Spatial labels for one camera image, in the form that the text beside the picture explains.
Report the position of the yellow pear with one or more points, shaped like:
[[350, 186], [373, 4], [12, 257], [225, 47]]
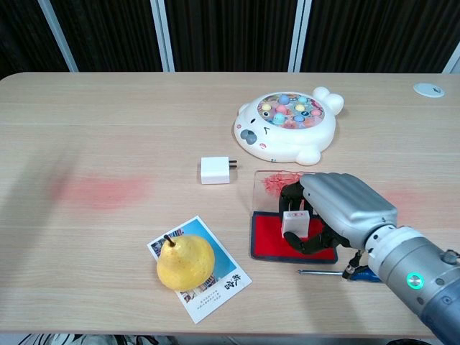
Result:
[[187, 264]]

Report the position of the red and white stamp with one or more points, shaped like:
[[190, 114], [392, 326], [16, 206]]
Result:
[[296, 223]]

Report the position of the blue photo postcard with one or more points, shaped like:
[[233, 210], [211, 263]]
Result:
[[208, 305]]

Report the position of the white seal fishing toy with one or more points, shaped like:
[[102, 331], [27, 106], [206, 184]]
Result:
[[284, 140]]

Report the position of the white partition frame post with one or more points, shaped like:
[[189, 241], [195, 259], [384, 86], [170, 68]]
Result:
[[453, 64], [163, 36], [300, 36], [57, 36]]

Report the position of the red ink pad clear lid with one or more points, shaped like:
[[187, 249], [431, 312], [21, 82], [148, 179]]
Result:
[[266, 233]]

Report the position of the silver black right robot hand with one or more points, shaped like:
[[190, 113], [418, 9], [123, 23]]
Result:
[[348, 205]]

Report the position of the white round table grommet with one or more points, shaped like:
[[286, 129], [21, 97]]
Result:
[[426, 90]]

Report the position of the white USB charger plug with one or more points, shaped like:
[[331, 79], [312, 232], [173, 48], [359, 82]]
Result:
[[215, 170]]

